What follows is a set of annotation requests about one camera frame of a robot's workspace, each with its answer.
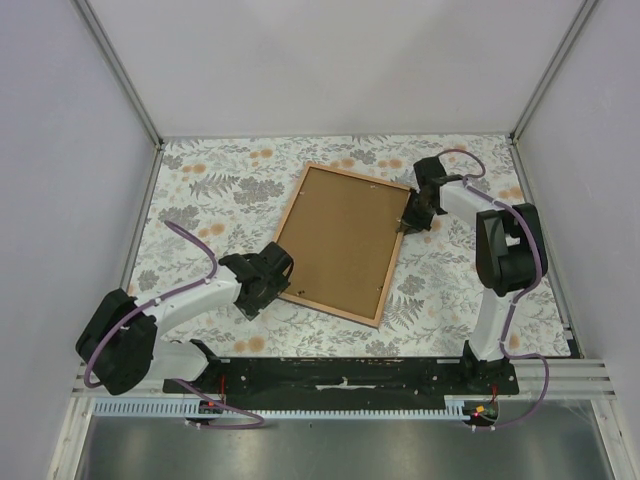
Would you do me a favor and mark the left aluminium corner post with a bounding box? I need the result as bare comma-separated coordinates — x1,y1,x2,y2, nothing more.
74,0,164,149

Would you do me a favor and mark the white slotted cable duct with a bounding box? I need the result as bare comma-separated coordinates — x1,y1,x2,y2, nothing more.
93,397,471,421

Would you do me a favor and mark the floral patterned table mat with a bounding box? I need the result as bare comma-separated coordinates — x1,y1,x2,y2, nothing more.
110,133,574,359

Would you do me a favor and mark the purple cable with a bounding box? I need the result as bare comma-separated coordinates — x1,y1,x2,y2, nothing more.
83,219,266,431
437,148,551,432

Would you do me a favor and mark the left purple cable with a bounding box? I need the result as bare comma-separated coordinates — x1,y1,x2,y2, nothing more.
83,219,266,431

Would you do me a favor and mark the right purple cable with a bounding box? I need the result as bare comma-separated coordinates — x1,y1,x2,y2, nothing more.
437,148,551,432

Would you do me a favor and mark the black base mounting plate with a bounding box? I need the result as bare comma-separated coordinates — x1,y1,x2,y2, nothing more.
193,357,519,410

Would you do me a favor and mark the right aluminium corner post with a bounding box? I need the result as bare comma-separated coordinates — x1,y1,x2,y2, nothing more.
509,0,601,141

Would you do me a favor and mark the aluminium corner post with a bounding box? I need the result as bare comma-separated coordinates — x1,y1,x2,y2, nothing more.
74,0,164,149
509,0,601,141

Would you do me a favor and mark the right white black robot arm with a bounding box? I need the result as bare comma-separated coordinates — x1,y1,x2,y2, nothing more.
398,155,548,394

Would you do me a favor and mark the brown cardboard backing board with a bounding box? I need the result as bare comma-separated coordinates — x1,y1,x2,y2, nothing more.
275,167,409,321

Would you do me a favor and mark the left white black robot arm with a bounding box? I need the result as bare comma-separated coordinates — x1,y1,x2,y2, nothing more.
75,242,294,396

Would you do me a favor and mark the aluminium front rail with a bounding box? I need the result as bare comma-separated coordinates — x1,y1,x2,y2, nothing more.
71,358,616,400

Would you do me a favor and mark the wooden picture frame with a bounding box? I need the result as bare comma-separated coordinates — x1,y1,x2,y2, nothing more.
268,161,414,330

